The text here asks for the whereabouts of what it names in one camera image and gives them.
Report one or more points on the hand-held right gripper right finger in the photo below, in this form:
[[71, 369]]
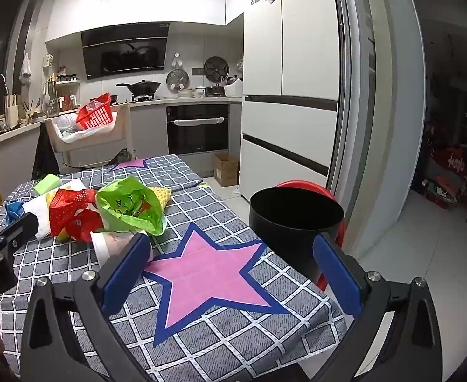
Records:
[[337, 278]]

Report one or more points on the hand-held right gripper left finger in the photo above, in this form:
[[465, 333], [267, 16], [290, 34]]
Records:
[[126, 272]]

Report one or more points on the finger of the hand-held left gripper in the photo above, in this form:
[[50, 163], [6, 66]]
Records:
[[14, 232]]

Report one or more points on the blue plastic wrapper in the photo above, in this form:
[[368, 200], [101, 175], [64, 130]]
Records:
[[14, 209]]

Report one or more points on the white paper towel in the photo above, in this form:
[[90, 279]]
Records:
[[38, 211]]

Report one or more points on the white paper cup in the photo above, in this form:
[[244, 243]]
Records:
[[106, 244]]

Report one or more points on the black round bin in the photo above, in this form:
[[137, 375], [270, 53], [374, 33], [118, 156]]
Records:
[[293, 246]]

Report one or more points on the red dotted plastic bag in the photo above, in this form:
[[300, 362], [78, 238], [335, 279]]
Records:
[[64, 211]]

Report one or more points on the green sponge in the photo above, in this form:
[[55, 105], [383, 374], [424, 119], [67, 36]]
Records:
[[46, 184]]

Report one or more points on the green plastic bag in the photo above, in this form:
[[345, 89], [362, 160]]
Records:
[[118, 199]]

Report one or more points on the black cloth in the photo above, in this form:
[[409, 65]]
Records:
[[44, 155]]

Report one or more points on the red plastic stool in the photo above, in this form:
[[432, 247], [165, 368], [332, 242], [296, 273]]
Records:
[[305, 185]]

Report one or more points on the wooden knife block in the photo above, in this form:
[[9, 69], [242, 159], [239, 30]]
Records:
[[11, 113]]

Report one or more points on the dark green object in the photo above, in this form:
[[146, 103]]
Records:
[[123, 156]]

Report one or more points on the white plastic bag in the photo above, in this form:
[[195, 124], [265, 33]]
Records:
[[68, 127]]

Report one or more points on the grey checked star tablecloth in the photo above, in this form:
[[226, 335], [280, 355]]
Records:
[[225, 338]]

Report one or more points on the wooden trolley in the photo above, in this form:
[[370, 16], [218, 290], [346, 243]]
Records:
[[94, 143]]

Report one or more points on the cardboard box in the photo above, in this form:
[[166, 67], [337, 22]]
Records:
[[225, 171]]

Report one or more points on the red plastic basket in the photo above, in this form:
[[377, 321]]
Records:
[[94, 113]]

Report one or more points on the white spice rack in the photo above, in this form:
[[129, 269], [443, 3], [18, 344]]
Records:
[[68, 95]]

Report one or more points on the hanging clear plastic bag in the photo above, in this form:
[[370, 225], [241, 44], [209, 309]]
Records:
[[26, 69]]

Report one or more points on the black built-in oven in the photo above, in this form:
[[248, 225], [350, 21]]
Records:
[[197, 135]]

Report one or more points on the red carton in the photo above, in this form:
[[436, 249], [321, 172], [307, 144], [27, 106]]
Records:
[[450, 163]]

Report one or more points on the grey sliding door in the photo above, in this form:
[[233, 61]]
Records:
[[376, 107]]

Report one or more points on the gas stove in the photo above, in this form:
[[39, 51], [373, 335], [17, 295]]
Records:
[[143, 97]]

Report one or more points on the black wok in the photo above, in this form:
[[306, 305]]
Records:
[[142, 86]]

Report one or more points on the white teapot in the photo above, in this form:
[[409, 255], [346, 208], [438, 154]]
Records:
[[200, 92]]

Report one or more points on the dark cooking pot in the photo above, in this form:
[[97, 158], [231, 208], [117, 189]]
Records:
[[214, 91]]

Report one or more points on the black range hood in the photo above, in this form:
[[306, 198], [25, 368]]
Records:
[[126, 47]]

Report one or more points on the white refrigerator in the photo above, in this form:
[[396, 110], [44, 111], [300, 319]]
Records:
[[289, 47]]

